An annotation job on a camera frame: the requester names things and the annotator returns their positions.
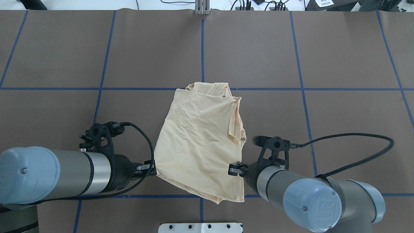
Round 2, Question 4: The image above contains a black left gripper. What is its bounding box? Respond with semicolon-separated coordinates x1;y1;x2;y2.
79;121;157;193

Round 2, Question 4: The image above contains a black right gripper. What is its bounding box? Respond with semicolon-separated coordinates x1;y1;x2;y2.
228;136;299;194

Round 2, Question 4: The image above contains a cream long-sleeve graphic shirt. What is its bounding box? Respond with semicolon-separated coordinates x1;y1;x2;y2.
154;82;246;204

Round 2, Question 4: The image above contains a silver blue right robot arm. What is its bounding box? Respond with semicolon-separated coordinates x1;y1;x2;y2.
228;133;394;233

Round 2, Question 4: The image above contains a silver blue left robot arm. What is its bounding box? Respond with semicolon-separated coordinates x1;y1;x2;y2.
0;121;156;233

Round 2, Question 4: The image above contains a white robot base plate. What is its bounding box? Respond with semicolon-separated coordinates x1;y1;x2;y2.
158;222;244;233

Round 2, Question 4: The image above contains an aluminium frame post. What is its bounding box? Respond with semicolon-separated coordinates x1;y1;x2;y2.
195;0;211;15

